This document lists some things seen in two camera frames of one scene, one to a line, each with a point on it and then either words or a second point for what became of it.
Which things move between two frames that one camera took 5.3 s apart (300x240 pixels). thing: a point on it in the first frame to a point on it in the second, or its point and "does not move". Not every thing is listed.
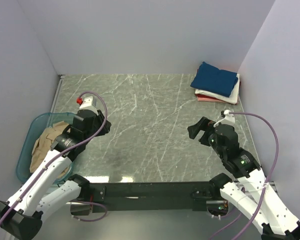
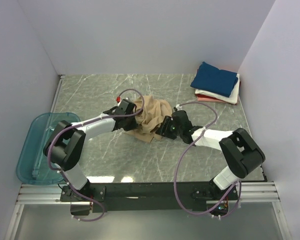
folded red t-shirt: [204, 96] does not move
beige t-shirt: [42, 145] to [154, 112]
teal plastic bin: [37, 124] does not move
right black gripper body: [205, 131] to [162, 128]
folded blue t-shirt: [210, 78] does not move
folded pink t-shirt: [202, 99] does not move
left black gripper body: [101, 124] to [131, 123]
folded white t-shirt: [233, 98] does not move
